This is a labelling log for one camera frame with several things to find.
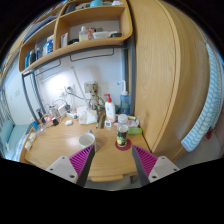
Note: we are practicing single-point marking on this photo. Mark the brown tree creature figurine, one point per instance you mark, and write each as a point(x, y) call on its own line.
point(95, 100)

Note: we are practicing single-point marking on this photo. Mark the striped hanging towel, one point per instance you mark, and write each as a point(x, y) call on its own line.
point(203, 113)

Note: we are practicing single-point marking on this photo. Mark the green wipes packet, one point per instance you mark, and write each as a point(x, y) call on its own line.
point(135, 131)

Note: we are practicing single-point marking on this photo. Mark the blue tube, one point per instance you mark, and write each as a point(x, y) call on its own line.
point(35, 125)

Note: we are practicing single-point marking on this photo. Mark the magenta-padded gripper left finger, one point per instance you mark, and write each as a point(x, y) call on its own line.
point(61, 166)

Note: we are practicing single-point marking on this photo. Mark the clear bottle with dark label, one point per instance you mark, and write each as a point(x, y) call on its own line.
point(122, 133)

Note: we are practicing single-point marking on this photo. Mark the small white earbud case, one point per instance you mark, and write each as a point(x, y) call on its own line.
point(68, 122)

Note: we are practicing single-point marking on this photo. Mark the white mug with blue print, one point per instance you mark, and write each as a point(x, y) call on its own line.
point(86, 140)

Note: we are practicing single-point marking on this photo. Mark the wooden shelf unit with items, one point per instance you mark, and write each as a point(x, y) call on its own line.
point(93, 43)

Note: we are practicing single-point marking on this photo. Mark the white lotion bottle red pump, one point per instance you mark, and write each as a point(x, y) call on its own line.
point(110, 111)

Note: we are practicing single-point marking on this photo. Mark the teal bed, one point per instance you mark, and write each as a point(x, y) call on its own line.
point(10, 136)

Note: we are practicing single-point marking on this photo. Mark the black ruler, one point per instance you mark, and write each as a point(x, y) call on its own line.
point(102, 121)

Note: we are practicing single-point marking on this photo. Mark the small black charger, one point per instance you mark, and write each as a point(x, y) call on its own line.
point(55, 121)

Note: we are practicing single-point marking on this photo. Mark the small white digital thermometer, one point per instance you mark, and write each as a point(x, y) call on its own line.
point(108, 124)

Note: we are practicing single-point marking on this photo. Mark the blue bottle with white nozzle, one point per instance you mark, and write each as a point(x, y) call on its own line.
point(124, 103)

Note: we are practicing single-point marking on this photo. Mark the wooden wardrobe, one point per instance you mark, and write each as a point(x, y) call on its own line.
point(163, 76)

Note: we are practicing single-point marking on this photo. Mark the pink and white packet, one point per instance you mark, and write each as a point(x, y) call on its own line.
point(134, 121)

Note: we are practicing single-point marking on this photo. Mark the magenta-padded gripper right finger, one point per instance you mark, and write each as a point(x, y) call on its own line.
point(163, 166)

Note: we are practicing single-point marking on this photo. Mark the white paper bag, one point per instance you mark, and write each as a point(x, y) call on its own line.
point(87, 116)

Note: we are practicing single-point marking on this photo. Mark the white wall outlet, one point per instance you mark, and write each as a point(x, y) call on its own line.
point(70, 88)

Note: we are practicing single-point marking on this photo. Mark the grey metal frame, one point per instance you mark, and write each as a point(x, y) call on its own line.
point(132, 76)

